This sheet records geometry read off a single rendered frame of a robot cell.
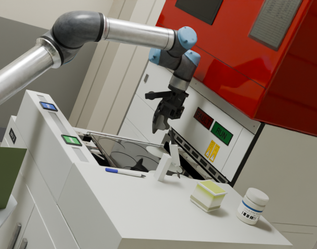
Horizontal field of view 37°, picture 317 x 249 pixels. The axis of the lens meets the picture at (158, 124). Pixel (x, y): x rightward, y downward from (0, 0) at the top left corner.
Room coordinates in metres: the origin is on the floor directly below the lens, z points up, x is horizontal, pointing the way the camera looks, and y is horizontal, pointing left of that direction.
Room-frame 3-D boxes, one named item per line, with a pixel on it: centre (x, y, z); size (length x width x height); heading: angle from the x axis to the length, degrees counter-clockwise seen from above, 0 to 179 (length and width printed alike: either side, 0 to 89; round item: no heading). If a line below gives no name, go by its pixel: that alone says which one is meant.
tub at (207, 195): (1.37, -0.23, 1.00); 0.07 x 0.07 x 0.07; 56
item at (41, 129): (1.53, 0.31, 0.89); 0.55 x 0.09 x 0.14; 37
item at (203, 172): (1.83, -0.18, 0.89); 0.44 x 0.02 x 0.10; 37
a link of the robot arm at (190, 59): (1.86, -0.01, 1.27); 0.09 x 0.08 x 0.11; 114
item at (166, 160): (1.43, -0.08, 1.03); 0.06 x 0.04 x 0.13; 127
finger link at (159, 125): (1.84, -0.01, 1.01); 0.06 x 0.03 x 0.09; 66
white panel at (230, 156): (1.98, -0.09, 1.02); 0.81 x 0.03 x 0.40; 37
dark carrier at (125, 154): (1.69, -0.02, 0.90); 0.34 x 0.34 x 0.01; 37
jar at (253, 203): (1.41, -0.37, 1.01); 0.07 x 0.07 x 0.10
